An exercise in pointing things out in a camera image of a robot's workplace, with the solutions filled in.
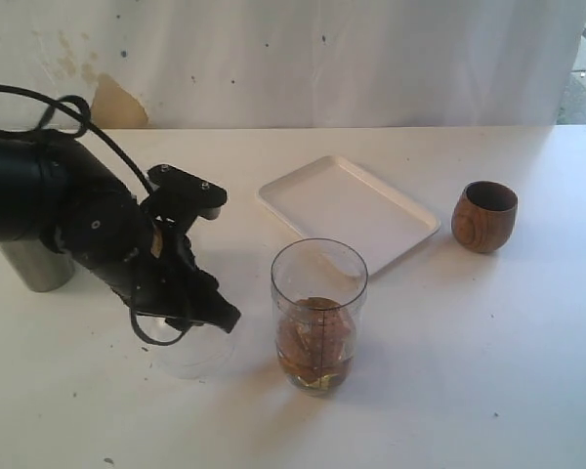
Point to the tan wooden pieces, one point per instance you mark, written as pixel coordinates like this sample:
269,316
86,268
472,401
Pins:
315,340

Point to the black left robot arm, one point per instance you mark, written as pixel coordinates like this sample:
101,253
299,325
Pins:
54,190

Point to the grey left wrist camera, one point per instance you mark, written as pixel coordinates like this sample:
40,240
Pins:
179,198

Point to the clear dome shaker lid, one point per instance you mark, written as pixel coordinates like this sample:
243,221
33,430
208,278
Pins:
202,352

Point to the white rectangular tray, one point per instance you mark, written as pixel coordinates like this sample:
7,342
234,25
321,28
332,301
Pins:
332,197

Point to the clear plastic shaker body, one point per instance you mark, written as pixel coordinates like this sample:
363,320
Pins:
318,288

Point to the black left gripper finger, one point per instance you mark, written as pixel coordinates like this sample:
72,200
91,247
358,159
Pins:
206,305

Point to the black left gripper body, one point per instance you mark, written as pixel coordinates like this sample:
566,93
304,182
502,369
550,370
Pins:
143,255

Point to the stainless steel cup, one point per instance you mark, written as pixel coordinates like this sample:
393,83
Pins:
40,269

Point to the brown wooden cup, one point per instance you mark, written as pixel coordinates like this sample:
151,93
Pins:
484,216

